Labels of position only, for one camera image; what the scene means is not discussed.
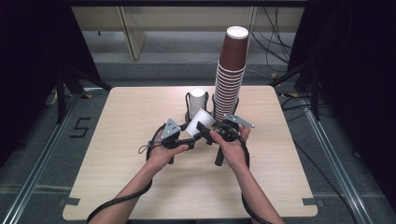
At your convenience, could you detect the bundle of black cables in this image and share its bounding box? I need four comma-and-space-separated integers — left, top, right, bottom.
250, 7, 295, 80

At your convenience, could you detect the black sleeved gripper cable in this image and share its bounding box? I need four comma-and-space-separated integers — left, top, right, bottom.
236, 135, 273, 224
85, 123, 166, 224

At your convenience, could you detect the metal floor rail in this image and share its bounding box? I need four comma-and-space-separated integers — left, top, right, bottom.
298, 94, 376, 224
0, 90, 94, 224

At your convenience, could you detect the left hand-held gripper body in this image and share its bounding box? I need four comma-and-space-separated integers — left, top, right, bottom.
160, 118, 188, 165

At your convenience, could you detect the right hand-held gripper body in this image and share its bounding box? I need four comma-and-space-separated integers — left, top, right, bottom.
213, 114, 256, 167

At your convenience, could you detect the black tripod stand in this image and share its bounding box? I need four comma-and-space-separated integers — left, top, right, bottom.
268, 46, 323, 122
54, 60, 113, 125

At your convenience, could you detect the beige wooden shelf unit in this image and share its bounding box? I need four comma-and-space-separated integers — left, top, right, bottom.
70, 7, 260, 62

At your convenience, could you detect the long black floor cable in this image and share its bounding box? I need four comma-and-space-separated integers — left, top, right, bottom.
292, 138, 359, 224

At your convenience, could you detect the dark brown double cup holder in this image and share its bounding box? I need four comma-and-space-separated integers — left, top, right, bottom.
184, 91, 241, 130

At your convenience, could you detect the person's left hand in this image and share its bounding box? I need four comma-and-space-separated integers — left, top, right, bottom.
146, 130, 190, 171

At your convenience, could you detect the dark curtain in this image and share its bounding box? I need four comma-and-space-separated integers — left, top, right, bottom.
288, 0, 396, 216
0, 0, 102, 162

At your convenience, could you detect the white paper cup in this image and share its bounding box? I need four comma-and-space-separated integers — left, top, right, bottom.
185, 107, 217, 137
189, 88, 207, 120

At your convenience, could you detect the stack of brown paper cups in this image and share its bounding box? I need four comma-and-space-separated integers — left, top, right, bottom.
212, 60, 247, 123

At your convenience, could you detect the person's right hand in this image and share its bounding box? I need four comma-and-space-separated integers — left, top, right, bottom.
209, 125, 251, 172

